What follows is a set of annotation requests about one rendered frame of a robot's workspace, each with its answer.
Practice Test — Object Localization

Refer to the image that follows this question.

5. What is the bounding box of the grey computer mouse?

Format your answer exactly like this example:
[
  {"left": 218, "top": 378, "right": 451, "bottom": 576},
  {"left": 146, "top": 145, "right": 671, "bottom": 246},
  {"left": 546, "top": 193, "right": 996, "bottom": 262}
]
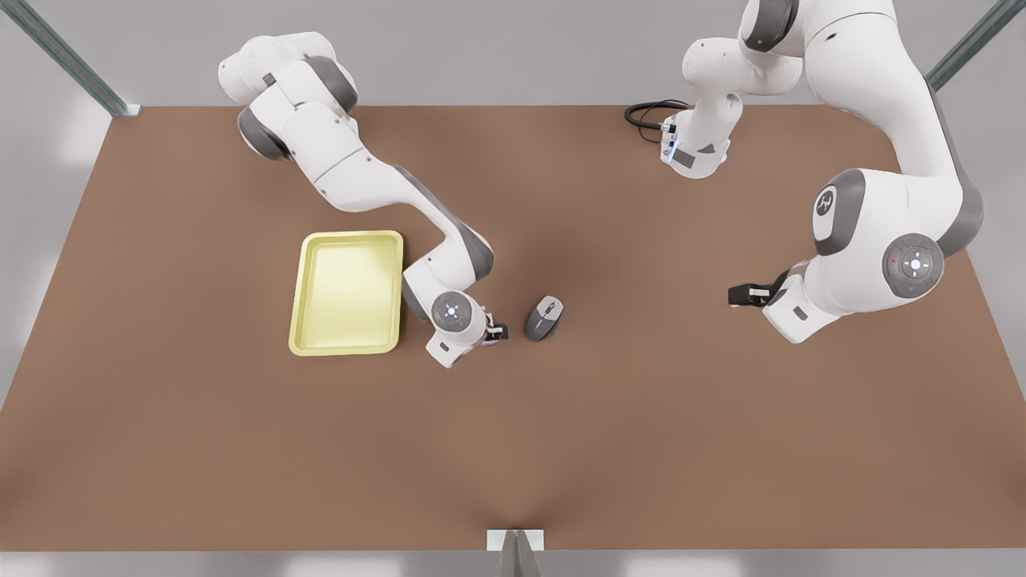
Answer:
[{"left": 525, "top": 296, "right": 564, "bottom": 343}]

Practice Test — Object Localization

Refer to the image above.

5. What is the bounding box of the yellow rectangular tray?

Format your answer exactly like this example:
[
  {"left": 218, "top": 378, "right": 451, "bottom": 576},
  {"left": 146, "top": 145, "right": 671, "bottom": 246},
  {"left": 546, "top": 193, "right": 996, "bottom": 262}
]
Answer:
[{"left": 289, "top": 231, "right": 405, "bottom": 357}]

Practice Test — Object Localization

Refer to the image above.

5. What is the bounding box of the black cable loop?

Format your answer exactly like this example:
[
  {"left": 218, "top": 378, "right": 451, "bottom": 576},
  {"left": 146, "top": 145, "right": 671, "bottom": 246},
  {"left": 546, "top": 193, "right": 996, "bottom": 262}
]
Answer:
[{"left": 624, "top": 100, "right": 692, "bottom": 146}]

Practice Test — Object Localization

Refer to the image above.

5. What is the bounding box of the silver frame post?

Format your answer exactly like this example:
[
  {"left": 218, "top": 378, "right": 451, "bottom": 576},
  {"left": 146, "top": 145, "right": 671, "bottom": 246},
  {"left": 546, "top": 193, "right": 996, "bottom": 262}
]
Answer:
[
  {"left": 926, "top": 0, "right": 1026, "bottom": 91},
  {"left": 487, "top": 529, "right": 545, "bottom": 577},
  {"left": 0, "top": 0, "right": 143, "bottom": 118}
]

